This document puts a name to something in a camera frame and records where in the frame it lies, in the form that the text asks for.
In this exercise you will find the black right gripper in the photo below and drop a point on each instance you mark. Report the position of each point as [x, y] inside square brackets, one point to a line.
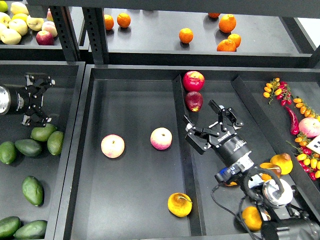
[217, 134]

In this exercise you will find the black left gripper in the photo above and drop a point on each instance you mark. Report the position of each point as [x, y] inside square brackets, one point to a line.
[36, 85]

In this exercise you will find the yellow pear with stem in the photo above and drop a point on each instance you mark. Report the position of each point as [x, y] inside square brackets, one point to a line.
[179, 204]

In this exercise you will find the dark green avocado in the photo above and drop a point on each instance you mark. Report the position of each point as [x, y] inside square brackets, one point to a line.
[33, 190]

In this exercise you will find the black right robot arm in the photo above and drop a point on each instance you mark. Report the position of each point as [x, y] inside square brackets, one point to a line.
[271, 195]

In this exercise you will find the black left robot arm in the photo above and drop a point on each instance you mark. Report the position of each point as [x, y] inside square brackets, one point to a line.
[27, 100]

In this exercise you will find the green avocado top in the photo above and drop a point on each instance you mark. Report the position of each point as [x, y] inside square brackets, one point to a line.
[42, 134]

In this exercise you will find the green avocado small right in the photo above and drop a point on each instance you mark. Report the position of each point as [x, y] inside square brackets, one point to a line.
[55, 143]

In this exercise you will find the dark avocado middle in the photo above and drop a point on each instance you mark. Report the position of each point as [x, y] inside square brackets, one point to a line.
[28, 147]

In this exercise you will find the green avocado far left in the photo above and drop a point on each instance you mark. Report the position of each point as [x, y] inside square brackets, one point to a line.
[8, 152]

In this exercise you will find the yellow pear left of pile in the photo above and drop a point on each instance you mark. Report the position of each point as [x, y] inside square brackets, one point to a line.
[231, 184]

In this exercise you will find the yellow pear brown top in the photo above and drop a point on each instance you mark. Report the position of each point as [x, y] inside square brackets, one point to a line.
[284, 161]

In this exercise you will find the yellow pear top shelf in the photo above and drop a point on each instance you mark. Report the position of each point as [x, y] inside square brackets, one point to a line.
[19, 8]

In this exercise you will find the yellow pear bottom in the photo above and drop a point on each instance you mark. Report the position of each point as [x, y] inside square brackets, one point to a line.
[252, 218]

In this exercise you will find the black left tray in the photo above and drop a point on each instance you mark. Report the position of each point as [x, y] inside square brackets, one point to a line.
[60, 102]

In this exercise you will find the black tray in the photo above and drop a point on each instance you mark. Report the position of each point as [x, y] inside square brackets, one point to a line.
[125, 198]
[60, 102]

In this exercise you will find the dark red apple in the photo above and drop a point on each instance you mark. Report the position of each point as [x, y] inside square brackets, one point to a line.
[194, 101]

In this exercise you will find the bright red apple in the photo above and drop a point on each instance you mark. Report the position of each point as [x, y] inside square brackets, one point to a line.
[193, 81]

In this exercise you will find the pink apple centre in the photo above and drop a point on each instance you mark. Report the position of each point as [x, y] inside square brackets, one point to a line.
[161, 138]

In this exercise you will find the pink apple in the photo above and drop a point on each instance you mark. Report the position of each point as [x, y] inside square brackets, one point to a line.
[112, 146]
[161, 138]

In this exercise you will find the red apple upper shelf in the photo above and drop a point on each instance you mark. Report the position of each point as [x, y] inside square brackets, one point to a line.
[44, 38]

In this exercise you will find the yellow apple front left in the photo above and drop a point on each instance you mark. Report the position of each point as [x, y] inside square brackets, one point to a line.
[10, 37]

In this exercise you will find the pale pink peach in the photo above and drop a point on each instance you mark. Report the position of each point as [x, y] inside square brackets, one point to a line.
[50, 27]

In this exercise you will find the black divider right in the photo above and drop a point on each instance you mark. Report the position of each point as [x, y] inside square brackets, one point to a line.
[276, 128]

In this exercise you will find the black divider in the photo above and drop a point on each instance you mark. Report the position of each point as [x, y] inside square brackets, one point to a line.
[276, 128]
[187, 158]

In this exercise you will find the yellow apple with stem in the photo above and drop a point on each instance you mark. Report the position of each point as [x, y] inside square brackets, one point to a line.
[35, 23]

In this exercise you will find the yellow apple middle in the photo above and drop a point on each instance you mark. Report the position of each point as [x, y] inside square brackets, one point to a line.
[19, 25]

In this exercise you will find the cherry tomato bunch top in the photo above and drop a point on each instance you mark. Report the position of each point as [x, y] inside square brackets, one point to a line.
[278, 90]

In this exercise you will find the red chili pepper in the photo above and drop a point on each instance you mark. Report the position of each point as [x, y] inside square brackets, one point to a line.
[294, 123]

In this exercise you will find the pink apple left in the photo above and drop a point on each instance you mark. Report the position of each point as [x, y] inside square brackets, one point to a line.
[112, 146]

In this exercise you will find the yellow lemon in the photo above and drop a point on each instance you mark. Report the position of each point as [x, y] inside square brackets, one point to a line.
[20, 16]

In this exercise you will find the yellow apple left edge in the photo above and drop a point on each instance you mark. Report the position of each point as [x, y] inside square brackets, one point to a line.
[5, 19]

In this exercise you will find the orange behind front right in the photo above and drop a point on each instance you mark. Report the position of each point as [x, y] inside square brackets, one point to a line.
[236, 38]

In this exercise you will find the black centre tray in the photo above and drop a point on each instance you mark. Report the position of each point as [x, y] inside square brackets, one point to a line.
[125, 198]

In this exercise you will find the pink apple right bin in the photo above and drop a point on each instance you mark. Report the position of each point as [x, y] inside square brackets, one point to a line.
[310, 127]

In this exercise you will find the lime top corner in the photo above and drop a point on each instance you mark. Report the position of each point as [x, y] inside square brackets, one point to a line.
[3, 6]

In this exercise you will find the black divider left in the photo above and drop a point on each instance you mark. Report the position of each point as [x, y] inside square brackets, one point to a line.
[187, 158]

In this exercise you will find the black shelf post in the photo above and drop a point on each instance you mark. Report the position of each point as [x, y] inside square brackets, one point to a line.
[94, 23]

